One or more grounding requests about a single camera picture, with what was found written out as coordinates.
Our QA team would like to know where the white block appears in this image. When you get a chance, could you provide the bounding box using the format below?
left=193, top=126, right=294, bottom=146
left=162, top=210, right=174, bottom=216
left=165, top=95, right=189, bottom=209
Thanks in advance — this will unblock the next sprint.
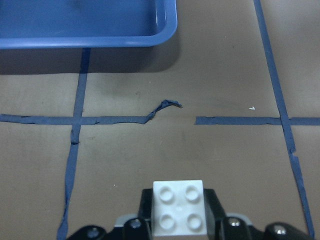
left=151, top=180, right=207, bottom=237

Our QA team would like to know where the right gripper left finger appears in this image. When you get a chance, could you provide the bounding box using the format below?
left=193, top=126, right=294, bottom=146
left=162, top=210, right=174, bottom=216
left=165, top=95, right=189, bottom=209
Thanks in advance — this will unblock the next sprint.
left=68, top=188, right=153, bottom=240

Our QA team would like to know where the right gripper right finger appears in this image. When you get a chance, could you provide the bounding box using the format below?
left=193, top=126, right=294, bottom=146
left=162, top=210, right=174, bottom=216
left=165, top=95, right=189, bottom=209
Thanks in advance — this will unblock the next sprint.
left=203, top=188, right=312, bottom=240

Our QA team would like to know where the blue plastic tray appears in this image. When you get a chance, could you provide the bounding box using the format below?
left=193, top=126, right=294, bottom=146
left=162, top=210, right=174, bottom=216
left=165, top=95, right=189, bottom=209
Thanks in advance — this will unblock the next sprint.
left=0, top=0, right=178, bottom=50

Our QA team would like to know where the brown paper table cover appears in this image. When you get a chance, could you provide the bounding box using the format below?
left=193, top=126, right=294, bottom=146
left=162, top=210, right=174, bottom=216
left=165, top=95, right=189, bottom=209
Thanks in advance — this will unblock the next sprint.
left=0, top=0, right=320, bottom=240

